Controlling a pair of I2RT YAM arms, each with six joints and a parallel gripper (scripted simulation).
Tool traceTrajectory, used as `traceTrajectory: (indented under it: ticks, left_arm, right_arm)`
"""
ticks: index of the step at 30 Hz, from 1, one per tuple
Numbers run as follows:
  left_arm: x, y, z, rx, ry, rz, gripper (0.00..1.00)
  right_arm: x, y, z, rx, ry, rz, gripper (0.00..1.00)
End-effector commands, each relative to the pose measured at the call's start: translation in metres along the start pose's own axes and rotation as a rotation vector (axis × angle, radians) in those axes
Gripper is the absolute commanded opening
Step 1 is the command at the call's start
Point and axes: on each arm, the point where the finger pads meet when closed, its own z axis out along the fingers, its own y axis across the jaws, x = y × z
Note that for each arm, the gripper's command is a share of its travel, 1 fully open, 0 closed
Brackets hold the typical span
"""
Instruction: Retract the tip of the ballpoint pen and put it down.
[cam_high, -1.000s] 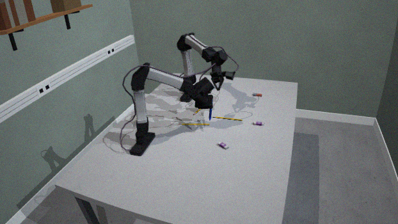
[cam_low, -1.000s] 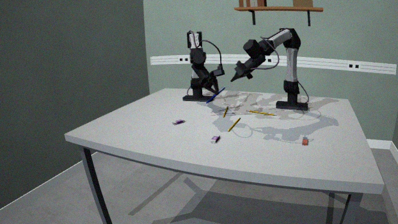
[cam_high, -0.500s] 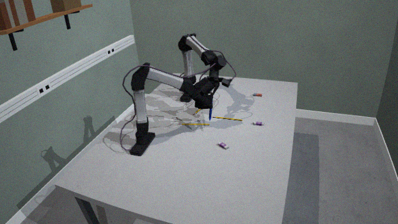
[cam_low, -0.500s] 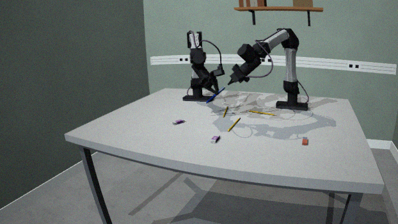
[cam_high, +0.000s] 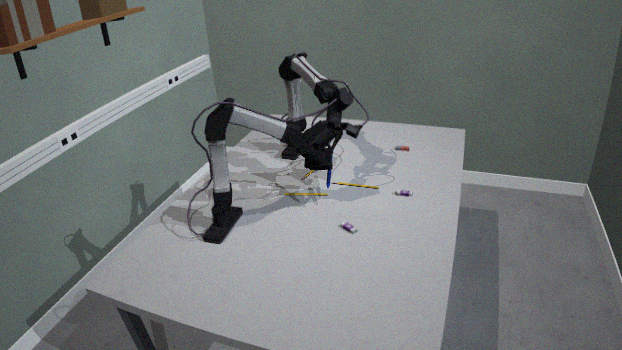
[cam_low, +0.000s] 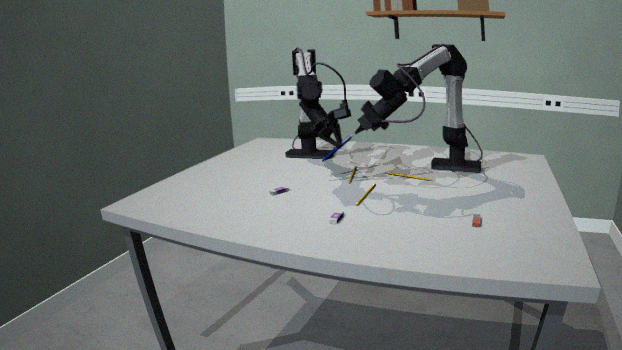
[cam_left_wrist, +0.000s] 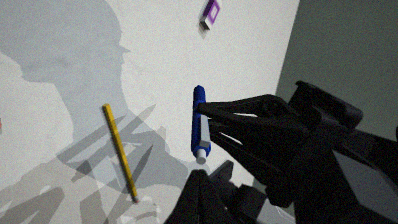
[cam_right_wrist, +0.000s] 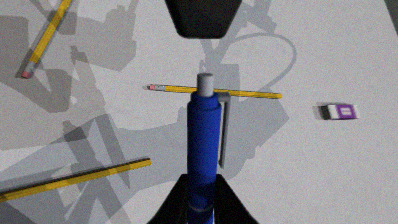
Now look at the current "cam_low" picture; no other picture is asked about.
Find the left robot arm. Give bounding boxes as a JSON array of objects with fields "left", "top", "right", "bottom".
[{"left": 369, "top": 44, "right": 481, "bottom": 168}]

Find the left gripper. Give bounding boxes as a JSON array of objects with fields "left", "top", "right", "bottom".
[{"left": 355, "top": 98, "right": 395, "bottom": 134}]

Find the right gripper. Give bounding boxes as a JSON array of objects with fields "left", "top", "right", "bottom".
[{"left": 307, "top": 102, "right": 347, "bottom": 148}]

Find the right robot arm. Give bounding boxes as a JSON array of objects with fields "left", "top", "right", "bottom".
[{"left": 285, "top": 49, "right": 351, "bottom": 157}]

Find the blue ballpoint pen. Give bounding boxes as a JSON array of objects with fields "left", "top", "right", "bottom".
[{"left": 322, "top": 135, "right": 353, "bottom": 161}]

